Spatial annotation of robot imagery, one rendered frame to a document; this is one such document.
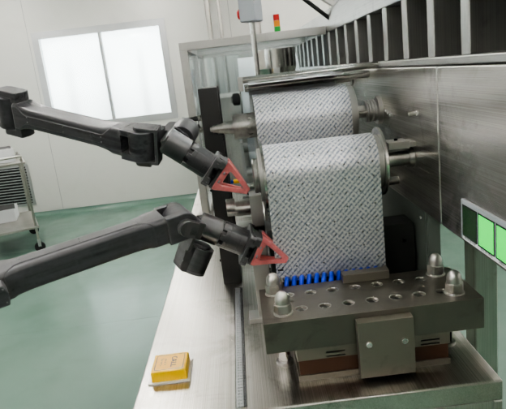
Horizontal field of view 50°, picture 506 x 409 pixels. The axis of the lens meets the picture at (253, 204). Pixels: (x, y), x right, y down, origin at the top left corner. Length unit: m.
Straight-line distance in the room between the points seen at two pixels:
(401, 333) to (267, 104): 0.64
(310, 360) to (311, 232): 0.27
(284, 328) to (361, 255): 0.28
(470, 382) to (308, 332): 0.29
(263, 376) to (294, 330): 0.14
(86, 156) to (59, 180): 0.46
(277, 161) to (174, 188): 5.75
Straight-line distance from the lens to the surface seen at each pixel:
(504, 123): 0.83
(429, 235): 1.22
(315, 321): 0.99
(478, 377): 1.08
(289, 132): 1.33
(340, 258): 1.17
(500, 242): 0.86
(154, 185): 6.85
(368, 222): 1.15
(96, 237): 1.03
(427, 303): 1.03
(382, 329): 1.00
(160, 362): 1.14
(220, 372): 1.12
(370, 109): 1.41
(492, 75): 0.85
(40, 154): 7.12
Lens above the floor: 1.47
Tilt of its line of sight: 14 degrees down
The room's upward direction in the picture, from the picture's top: 7 degrees counter-clockwise
